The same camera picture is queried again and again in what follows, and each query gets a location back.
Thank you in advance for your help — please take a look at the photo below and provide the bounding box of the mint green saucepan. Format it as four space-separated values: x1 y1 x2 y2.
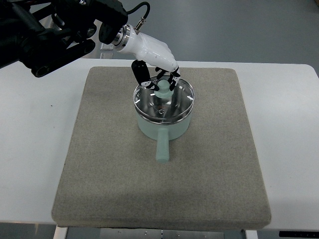
136 113 192 163

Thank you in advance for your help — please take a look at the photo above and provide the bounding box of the glass lid with green knob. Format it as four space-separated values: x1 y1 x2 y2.
133 76 195 124

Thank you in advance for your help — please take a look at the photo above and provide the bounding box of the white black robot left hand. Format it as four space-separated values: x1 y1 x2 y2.
112 24 180 91

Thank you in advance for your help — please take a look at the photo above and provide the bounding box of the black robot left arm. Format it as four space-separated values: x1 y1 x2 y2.
0 0 150 77

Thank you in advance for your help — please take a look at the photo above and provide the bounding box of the metal table frame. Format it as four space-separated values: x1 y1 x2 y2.
52 225 259 239

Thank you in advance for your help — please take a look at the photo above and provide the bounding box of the clear acrylic stand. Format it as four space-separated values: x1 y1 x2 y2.
100 43 114 59

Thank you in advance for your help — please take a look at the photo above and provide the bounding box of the grey felt mat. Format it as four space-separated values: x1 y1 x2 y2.
51 67 271 231

